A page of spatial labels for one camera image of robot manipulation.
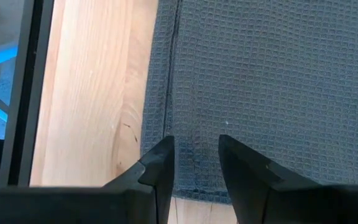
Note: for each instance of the black metal table frame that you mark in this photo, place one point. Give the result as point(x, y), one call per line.
point(26, 93)

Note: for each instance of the dark grey waffle towel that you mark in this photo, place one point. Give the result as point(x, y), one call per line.
point(259, 77)

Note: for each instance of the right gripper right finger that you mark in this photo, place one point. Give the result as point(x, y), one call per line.
point(247, 174)

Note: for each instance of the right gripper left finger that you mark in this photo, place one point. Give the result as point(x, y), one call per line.
point(162, 168)

